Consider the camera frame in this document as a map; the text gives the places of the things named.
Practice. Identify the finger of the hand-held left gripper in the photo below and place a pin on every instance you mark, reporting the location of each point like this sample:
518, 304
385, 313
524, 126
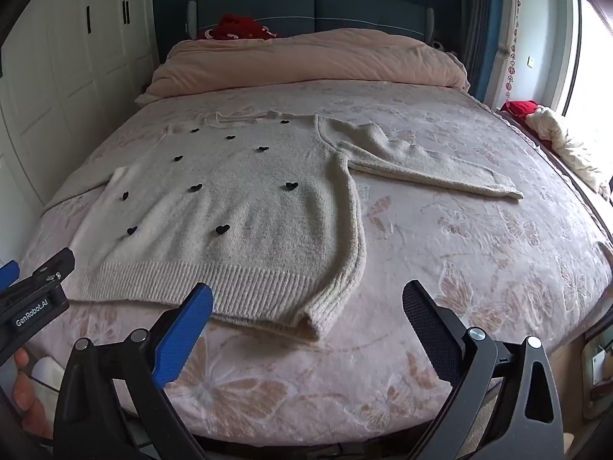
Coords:
7, 275
55, 263

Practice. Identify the cream sweater with black hearts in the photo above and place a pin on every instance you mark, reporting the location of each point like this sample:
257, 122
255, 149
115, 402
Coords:
230, 211

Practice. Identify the window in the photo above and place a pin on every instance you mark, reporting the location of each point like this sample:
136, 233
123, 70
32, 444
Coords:
591, 86

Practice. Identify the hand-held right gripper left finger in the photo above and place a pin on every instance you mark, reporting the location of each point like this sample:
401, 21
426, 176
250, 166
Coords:
187, 328

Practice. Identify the blue padded headboard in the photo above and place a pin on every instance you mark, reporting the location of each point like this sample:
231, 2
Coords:
311, 9

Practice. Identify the red pillow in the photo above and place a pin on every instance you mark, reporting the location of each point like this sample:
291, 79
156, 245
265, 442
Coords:
239, 28

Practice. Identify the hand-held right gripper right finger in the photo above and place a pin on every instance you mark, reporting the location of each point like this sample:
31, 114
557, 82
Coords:
426, 326

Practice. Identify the person's left hand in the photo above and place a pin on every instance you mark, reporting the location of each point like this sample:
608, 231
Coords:
26, 397

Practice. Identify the red cloth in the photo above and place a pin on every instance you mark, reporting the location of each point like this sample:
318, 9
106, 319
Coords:
519, 108

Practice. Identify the white crumpled cloth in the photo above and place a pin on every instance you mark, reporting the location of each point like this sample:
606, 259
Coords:
570, 143

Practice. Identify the grey curtain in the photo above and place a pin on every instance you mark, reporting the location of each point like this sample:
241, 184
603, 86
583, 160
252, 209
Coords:
481, 24

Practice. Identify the white wardrobe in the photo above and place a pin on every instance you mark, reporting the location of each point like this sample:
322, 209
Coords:
62, 86

